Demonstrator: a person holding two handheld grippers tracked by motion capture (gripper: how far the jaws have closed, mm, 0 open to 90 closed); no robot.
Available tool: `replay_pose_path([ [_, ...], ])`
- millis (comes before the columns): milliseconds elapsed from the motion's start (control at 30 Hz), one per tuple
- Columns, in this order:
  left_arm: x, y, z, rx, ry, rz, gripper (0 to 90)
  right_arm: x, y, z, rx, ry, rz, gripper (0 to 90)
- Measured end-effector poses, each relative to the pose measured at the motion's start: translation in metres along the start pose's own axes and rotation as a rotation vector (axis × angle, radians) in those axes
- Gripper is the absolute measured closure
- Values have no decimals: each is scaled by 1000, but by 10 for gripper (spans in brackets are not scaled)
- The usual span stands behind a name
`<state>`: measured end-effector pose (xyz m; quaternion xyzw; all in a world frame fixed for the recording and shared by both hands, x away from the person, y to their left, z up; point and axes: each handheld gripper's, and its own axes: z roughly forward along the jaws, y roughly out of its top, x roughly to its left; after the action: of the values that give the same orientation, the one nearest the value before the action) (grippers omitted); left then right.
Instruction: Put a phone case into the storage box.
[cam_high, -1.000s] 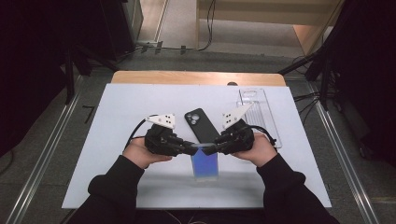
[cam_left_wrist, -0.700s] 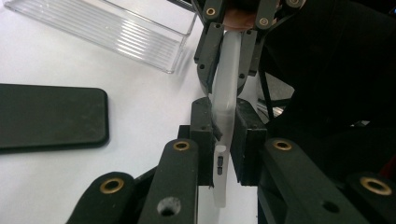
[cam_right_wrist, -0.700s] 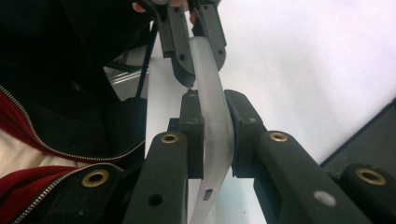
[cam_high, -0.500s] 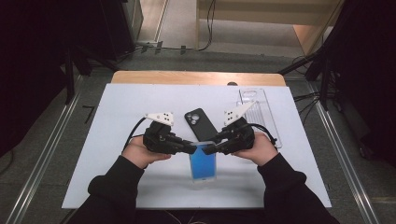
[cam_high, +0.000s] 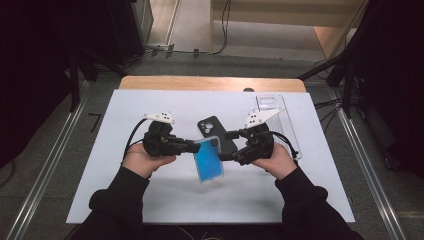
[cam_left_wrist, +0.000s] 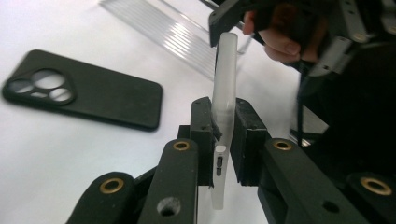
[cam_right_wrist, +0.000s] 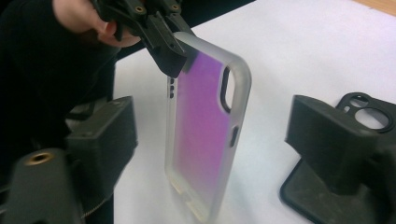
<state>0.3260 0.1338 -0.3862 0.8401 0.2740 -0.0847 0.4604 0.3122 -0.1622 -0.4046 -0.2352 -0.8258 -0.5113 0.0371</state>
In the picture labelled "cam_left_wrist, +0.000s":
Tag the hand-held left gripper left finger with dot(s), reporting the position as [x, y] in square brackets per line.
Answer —
[202, 133]

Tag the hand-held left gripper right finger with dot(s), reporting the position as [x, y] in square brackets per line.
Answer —
[249, 140]

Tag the translucent iridescent phone case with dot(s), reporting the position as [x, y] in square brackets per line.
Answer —
[224, 93]

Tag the clear plastic tray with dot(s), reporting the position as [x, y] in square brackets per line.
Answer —
[174, 34]

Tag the black phone case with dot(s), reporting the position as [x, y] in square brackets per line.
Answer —
[93, 93]

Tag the white table board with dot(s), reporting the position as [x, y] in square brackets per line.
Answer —
[77, 161]

